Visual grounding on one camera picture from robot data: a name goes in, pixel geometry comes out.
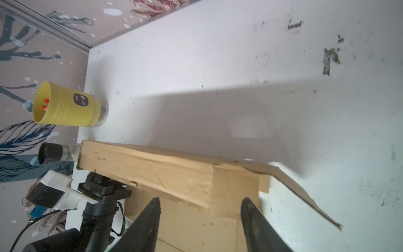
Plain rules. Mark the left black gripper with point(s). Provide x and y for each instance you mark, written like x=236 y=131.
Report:
x=106 y=192

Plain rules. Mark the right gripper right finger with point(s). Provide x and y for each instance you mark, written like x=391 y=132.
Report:
x=260 y=235

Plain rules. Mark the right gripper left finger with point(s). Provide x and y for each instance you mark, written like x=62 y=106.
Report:
x=142 y=234

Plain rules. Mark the brown cardboard box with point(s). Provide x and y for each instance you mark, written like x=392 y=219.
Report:
x=200 y=196

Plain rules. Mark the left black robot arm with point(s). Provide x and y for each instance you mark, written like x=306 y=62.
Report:
x=93 y=236

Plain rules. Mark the black lidded spice jar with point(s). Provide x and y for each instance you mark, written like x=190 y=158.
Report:
x=51 y=152

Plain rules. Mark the yellow cup with markers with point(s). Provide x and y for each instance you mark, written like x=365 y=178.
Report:
x=62 y=106

